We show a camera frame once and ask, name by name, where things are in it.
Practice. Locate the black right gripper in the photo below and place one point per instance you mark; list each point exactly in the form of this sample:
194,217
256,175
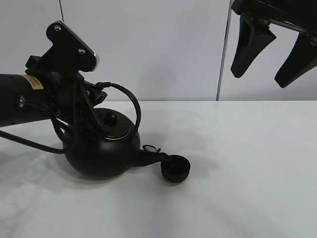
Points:
255,35

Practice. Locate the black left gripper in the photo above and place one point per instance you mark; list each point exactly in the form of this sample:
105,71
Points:
73,92

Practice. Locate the black round kettle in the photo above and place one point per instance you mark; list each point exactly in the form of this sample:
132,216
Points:
108,142

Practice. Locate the small black teacup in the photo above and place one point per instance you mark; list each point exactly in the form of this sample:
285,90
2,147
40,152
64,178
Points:
175,169

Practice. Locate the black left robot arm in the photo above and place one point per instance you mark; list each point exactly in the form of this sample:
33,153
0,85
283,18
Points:
52,87

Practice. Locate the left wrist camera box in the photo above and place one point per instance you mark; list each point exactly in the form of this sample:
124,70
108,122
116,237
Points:
68,54

